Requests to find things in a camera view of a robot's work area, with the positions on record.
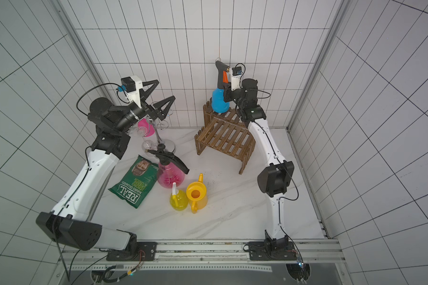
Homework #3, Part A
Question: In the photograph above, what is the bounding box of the aluminium mounting rail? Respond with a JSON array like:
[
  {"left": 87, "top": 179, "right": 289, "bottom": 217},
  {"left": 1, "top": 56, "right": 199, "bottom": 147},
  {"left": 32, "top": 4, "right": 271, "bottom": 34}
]
[{"left": 62, "top": 239, "right": 346, "bottom": 271}]

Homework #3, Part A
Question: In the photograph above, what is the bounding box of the wooden slatted shelf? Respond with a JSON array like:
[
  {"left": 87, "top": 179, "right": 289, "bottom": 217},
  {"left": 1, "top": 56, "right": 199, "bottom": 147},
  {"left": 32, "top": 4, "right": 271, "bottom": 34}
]
[{"left": 195, "top": 100, "right": 256, "bottom": 174}]

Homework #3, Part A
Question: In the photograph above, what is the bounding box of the clear wine glass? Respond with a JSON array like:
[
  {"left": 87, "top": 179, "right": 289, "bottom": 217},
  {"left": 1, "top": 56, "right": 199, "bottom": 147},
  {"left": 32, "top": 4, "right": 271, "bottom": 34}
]
[{"left": 141, "top": 136, "right": 158, "bottom": 156}]

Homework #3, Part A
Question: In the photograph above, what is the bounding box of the small yellow spray bottle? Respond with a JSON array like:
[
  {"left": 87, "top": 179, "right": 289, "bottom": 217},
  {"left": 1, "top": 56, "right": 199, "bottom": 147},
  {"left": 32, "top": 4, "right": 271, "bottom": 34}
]
[{"left": 170, "top": 182, "right": 189, "bottom": 211}]

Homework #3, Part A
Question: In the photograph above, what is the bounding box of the chrome wine glass rack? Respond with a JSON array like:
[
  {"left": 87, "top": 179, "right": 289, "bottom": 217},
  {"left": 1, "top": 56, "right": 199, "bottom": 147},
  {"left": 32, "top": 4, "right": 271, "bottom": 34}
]
[{"left": 124, "top": 101, "right": 177, "bottom": 154}]

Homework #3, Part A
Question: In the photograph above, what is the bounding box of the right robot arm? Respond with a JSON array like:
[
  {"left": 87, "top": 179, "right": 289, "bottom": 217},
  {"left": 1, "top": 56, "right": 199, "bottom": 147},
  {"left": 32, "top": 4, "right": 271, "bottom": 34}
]
[{"left": 220, "top": 78, "right": 294, "bottom": 254}]

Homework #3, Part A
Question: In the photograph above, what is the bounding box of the pink pump sprayer bottle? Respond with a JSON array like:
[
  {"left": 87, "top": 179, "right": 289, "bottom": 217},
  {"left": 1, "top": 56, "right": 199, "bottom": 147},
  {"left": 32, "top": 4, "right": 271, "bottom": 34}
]
[{"left": 146, "top": 144, "right": 190, "bottom": 189}]

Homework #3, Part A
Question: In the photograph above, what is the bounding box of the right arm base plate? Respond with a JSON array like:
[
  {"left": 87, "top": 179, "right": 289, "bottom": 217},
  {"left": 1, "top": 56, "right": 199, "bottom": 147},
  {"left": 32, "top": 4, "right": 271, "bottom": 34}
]
[{"left": 243, "top": 238, "right": 297, "bottom": 261}]

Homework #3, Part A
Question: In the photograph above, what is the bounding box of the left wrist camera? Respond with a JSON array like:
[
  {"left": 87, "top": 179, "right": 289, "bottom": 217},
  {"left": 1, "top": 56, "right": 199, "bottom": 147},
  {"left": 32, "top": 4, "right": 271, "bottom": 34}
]
[{"left": 117, "top": 76, "right": 143, "bottom": 108}]

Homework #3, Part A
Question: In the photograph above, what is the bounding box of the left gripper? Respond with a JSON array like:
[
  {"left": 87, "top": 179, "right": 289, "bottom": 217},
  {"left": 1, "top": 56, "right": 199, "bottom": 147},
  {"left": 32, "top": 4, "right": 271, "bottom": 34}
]
[{"left": 116, "top": 80, "right": 177, "bottom": 131}]

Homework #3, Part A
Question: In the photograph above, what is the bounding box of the pink wine glass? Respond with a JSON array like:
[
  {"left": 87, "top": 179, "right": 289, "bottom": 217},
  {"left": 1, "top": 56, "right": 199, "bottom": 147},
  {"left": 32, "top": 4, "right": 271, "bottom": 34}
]
[{"left": 137, "top": 118, "right": 155, "bottom": 137}]

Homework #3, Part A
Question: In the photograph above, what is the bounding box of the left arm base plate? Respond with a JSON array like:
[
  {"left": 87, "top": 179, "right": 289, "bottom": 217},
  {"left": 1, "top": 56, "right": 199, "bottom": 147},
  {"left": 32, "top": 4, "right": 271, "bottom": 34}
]
[{"left": 107, "top": 242, "right": 158, "bottom": 262}]

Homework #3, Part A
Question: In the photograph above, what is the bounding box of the yellow watering can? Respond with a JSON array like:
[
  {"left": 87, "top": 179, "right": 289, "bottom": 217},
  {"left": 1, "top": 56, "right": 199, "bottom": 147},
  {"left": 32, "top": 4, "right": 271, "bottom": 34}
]
[{"left": 186, "top": 173, "right": 208, "bottom": 214}]

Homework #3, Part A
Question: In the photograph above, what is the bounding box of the blue spray bottle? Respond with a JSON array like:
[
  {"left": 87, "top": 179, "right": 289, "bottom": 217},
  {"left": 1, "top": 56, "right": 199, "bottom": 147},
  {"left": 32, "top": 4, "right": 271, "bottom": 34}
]
[{"left": 212, "top": 58, "right": 229, "bottom": 114}]

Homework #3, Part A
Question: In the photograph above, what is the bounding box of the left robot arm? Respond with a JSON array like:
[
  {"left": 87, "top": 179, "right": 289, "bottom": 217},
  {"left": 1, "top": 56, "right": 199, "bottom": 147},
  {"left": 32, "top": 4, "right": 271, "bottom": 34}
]
[{"left": 36, "top": 76, "right": 175, "bottom": 255}]

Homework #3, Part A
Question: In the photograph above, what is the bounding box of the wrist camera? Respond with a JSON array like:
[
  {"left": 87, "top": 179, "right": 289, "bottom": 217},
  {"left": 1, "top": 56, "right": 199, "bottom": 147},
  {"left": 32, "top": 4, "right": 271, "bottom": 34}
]
[
  {"left": 117, "top": 76, "right": 143, "bottom": 108},
  {"left": 229, "top": 65, "right": 243, "bottom": 91}
]

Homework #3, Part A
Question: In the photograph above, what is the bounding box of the green chips bag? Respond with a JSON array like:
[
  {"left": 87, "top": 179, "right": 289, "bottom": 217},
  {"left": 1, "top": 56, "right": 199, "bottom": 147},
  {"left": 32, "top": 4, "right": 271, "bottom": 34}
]
[{"left": 109, "top": 156, "right": 159, "bottom": 209}]

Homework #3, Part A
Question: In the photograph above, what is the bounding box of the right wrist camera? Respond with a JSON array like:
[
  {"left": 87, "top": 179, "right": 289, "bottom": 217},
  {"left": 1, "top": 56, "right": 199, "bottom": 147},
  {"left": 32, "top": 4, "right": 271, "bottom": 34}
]
[{"left": 229, "top": 65, "right": 243, "bottom": 91}]

